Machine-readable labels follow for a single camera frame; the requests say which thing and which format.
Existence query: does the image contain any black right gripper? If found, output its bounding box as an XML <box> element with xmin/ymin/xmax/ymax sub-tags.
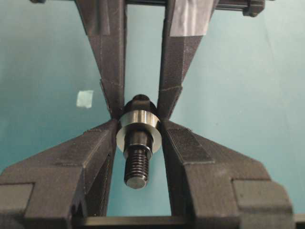
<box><xmin>28</xmin><ymin>0</ymin><xmax>266</xmax><ymax>120</ymax></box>

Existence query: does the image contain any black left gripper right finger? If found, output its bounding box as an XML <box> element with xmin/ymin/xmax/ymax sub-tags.
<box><xmin>161</xmin><ymin>121</ymin><xmax>295</xmax><ymax>229</ymax></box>

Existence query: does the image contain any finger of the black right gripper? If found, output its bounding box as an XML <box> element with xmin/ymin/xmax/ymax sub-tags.
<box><xmin>75</xmin><ymin>0</ymin><xmax>127</xmax><ymax>119</ymax></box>

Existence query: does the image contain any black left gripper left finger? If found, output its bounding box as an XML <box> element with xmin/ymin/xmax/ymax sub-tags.
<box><xmin>0</xmin><ymin>119</ymin><xmax>118</xmax><ymax>229</ymax></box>

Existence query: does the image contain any black threaded shaft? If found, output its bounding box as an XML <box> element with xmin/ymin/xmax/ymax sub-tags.
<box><xmin>123</xmin><ymin>94</ymin><xmax>156</xmax><ymax>189</ymax></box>

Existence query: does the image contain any silver metal washer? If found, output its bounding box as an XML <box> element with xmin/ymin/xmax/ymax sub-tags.
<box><xmin>116</xmin><ymin>110</ymin><xmax>162</xmax><ymax>154</ymax></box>

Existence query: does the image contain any small pale tape square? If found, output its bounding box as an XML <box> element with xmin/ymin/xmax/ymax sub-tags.
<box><xmin>76</xmin><ymin>90</ymin><xmax>94</xmax><ymax>109</ymax></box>

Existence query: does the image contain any teal table cloth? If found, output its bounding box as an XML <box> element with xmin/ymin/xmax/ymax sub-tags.
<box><xmin>0</xmin><ymin>0</ymin><xmax>305</xmax><ymax>213</ymax></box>

